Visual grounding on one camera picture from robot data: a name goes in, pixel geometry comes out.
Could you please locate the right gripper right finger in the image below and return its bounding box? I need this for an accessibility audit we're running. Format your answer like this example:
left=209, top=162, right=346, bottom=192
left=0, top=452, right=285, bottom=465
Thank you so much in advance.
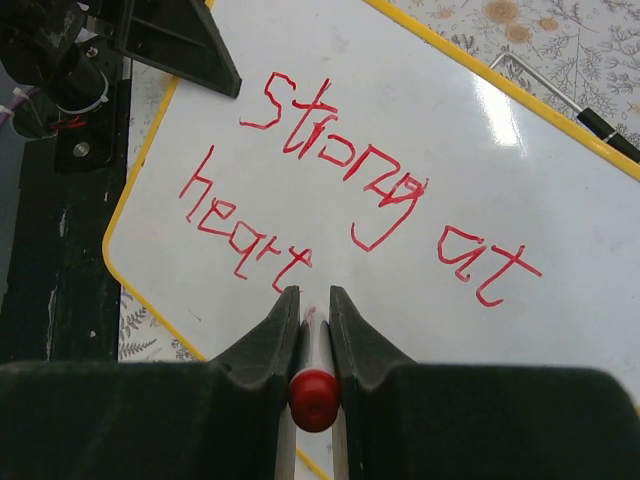
left=329, top=286, right=639, bottom=479

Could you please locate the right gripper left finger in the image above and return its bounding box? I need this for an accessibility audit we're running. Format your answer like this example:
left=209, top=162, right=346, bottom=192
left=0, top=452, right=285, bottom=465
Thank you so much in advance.
left=1, top=286, right=300, bottom=479

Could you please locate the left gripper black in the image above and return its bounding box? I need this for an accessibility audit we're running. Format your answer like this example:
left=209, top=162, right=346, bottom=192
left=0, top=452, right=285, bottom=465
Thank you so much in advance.
left=1, top=0, right=242, bottom=113

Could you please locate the red white marker pen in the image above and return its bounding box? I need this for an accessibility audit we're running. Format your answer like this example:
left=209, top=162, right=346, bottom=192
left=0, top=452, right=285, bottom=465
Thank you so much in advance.
left=273, top=302, right=350, bottom=480

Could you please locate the yellow framed whiteboard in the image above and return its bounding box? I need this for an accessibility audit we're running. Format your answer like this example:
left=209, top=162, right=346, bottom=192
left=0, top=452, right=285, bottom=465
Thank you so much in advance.
left=101, top=0, right=640, bottom=480

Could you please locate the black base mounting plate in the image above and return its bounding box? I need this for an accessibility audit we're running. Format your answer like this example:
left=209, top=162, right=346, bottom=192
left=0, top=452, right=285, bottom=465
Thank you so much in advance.
left=1, top=80, right=131, bottom=363

